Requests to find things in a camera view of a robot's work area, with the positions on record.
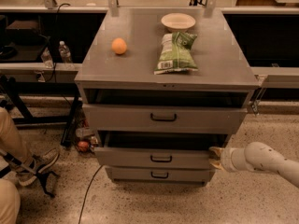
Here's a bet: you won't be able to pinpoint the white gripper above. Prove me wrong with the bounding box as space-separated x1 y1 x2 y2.
208 147 247 172

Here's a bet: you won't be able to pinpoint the grey drawer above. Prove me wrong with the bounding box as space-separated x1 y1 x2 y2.
106 166 214 183
83 104 247 134
95 132 227 169

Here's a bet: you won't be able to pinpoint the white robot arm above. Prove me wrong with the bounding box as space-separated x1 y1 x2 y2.
209 142 299 188

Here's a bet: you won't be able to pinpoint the grey drawer cabinet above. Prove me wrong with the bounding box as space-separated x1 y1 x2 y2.
74 7 260 187

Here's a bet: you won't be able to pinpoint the grey bottom drawer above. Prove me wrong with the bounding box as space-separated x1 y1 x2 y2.
106 166 214 183

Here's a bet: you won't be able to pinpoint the grey top drawer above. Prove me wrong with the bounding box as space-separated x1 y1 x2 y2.
83 104 247 134

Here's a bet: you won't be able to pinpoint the green chip bag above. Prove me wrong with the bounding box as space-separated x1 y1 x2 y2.
154 32 198 75

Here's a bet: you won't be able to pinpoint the red apple on floor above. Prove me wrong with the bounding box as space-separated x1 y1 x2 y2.
77 141 89 152

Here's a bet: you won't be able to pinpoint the white bowl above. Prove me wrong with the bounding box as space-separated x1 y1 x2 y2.
161 13 196 32

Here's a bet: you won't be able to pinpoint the orange fruit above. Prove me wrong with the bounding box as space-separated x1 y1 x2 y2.
111 38 127 55

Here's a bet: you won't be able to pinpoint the grey sneaker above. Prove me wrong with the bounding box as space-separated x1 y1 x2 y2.
16 148 60 187

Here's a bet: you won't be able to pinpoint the clear water bottle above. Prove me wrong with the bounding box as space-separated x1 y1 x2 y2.
41 48 54 69
59 41 74 69

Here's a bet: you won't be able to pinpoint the person leg beige trousers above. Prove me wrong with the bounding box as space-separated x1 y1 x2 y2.
0 107 33 166

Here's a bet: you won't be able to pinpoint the person knee beige trousers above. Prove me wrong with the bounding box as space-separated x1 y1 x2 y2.
0 179 21 224

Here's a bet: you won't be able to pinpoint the dark box on shelf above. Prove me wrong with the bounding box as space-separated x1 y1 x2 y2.
6 20 42 45

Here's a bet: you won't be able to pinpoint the black floor cable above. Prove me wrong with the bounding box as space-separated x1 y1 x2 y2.
78 163 105 224

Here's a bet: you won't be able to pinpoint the black table frame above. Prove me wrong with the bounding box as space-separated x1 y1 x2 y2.
0 75 81 147

